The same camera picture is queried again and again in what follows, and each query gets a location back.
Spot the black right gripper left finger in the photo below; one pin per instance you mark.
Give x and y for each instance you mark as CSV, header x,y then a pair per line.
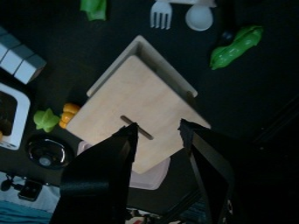
x,y
98,178

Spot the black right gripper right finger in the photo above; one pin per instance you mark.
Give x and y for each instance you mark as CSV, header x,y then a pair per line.
x,y
210,163

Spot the black round toy pot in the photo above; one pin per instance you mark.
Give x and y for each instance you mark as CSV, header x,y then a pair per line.
x,y
49,153

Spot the black clamp at table edge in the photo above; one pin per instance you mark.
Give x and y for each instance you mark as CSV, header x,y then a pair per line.
x,y
23,188

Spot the orange toy pepper piece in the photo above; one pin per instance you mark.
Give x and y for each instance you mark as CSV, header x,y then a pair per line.
x,y
69,115

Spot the green toy pepper stem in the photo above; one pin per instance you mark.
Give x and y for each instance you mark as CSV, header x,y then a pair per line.
x,y
46,119

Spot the wooden board with slot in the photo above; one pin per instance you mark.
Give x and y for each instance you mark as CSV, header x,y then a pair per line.
x,y
137,110

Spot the white tray with black rim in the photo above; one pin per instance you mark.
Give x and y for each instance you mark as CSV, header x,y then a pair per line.
x,y
11,116

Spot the grey wooden tray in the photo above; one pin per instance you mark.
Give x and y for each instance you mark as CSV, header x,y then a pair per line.
x,y
164,65

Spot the green toy pea pod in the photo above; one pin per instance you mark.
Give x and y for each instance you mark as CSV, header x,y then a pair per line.
x,y
234,46

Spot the white grey block box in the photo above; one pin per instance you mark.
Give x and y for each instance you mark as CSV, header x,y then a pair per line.
x,y
19,61

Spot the white toy spoon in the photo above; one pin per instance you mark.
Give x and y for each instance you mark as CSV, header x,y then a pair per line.
x,y
200,17

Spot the white toy fork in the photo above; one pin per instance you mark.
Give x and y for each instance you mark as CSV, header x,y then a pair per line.
x,y
161,14

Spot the green toy vegetable piece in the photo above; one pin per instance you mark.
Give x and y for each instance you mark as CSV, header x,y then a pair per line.
x,y
94,8

